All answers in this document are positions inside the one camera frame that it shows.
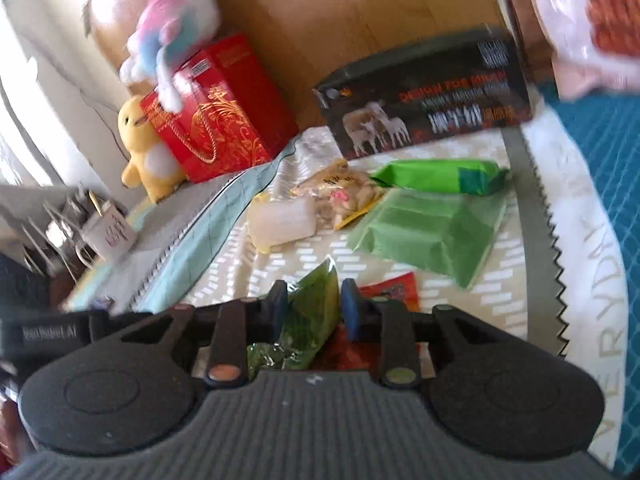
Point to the yellow-edged nut snack bag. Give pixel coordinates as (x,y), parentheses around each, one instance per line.
(340,195)

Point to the pastel rainbow plush toy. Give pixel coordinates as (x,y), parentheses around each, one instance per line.
(170,25)

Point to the black printed cardboard box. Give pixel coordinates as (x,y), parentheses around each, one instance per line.
(425,90)

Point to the white enamel mug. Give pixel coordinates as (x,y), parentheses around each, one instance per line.
(110,235)

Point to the red gift bag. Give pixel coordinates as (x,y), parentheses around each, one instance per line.
(225,105)

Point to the patterned bed sheet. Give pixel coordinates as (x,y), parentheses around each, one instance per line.
(450,310)

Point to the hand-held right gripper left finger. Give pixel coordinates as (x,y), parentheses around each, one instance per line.
(279,305)

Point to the yellow duck plush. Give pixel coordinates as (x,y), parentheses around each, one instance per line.
(145,160)

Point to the wooden headboard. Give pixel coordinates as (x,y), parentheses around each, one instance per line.
(325,10)

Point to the light green plastic bag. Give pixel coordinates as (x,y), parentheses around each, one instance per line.
(430,235)

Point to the large pink snack bag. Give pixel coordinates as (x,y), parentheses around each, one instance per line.
(575,35)

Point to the white translucent snack packet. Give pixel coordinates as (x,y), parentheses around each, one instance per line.
(280,222)

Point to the bright green snack packet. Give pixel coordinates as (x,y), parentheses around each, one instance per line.
(430,175)

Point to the red snack packet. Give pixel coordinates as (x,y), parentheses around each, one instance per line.
(395,290)

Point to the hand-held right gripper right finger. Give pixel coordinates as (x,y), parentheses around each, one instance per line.
(350,310)

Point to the dark green snack packet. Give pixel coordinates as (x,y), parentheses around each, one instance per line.
(310,310)

